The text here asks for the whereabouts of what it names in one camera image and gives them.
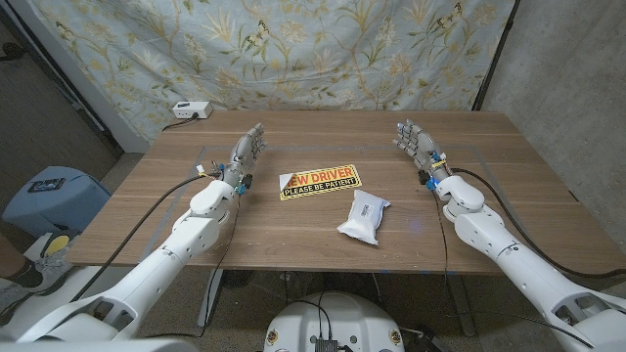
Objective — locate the grey sneaker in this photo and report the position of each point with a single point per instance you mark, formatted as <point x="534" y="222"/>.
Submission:
<point x="54" y="269"/>

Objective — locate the black backdrop stand pole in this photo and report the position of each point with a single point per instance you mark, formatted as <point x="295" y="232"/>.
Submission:
<point x="494" y="58"/>

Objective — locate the black item on bin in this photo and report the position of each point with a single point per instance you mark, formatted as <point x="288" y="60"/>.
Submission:
<point x="46" y="185"/>

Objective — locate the blue plastic bin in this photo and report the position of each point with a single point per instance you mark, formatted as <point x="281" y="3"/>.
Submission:
<point x="73" y="205"/>

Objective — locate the white robot chest edge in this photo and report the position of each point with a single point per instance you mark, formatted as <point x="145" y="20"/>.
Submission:
<point x="98" y="346"/>

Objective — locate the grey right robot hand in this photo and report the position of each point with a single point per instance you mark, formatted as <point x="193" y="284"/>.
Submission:
<point x="420" y="146"/>

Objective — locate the white table leg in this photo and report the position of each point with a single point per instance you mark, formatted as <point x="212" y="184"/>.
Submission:
<point x="210" y="298"/>

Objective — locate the white sealed plastic package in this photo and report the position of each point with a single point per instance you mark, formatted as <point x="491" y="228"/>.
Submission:
<point x="364" y="215"/>

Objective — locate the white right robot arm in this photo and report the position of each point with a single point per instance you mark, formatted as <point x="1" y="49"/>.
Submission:
<point x="489" y="230"/>

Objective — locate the person in dark clothes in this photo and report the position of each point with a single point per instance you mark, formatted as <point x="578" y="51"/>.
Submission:
<point x="10" y="254"/>

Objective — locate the yellow new driver bumper sticker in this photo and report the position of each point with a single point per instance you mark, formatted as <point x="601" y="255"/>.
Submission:
<point x="327" y="182"/>

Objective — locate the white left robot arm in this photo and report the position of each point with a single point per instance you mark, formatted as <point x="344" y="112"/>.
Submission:
<point x="195" y="234"/>

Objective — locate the floral printed backdrop cloth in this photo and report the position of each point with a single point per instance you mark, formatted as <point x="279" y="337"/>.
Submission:
<point x="318" y="54"/>

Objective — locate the white power socket box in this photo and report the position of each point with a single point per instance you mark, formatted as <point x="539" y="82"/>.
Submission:
<point x="192" y="110"/>

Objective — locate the grey table leg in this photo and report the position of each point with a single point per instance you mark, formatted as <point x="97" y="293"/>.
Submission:
<point x="462" y="305"/>

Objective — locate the yellow and black floor object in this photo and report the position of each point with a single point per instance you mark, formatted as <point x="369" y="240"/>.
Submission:
<point x="56" y="244"/>

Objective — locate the white sticker backing paper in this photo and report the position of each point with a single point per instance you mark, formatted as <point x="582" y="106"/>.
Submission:
<point x="285" y="182"/>

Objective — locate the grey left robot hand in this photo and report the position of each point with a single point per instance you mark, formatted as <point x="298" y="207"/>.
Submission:
<point x="242" y="156"/>

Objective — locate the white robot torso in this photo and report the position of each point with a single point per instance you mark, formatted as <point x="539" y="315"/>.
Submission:
<point x="342" y="318"/>

